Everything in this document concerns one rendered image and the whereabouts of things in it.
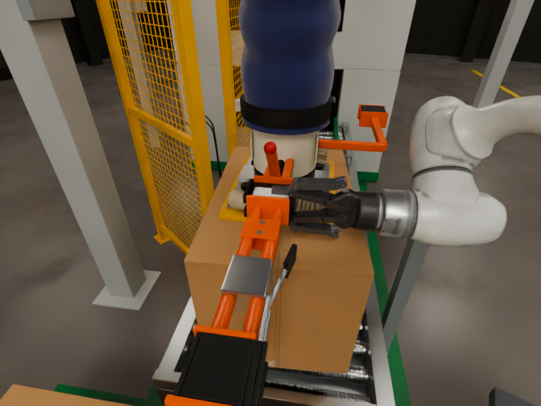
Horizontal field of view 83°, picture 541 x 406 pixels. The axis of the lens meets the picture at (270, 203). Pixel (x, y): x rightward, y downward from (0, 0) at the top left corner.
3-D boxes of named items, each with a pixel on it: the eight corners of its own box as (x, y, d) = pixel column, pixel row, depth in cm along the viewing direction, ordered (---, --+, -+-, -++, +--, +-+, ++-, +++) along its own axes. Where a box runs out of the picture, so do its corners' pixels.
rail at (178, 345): (270, 138, 293) (270, 118, 283) (276, 138, 293) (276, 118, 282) (167, 399, 105) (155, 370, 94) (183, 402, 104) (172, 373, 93)
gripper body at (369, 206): (384, 204, 53) (329, 200, 54) (375, 242, 57) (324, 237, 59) (378, 182, 59) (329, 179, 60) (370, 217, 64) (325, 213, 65)
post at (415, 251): (373, 341, 166) (425, 179, 109) (386, 342, 165) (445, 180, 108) (374, 353, 160) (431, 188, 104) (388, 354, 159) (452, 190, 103)
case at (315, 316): (240, 229, 137) (234, 145, 115) (330, 234, 134) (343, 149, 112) (205, 362, 88) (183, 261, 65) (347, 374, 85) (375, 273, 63)
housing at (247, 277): (233, 274, 49) (230, 253, 47) (274, 279, 48) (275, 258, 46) (220, 311, 43) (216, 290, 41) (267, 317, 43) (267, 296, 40)
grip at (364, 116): (357, 118, 109) (359, 104, 106) (382, 119, 108) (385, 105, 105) (358, 126, 102) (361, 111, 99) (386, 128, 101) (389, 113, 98)
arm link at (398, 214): (407, 249, 56) (373, 246, 57) (398, 219, 64) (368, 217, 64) (421, 208, 51) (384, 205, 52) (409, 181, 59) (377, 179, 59)
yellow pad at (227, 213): (247, 159, 105) (246, 146, 102) (276, 161, 104) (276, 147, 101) (218, 219, 77) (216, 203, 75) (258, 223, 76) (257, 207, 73)
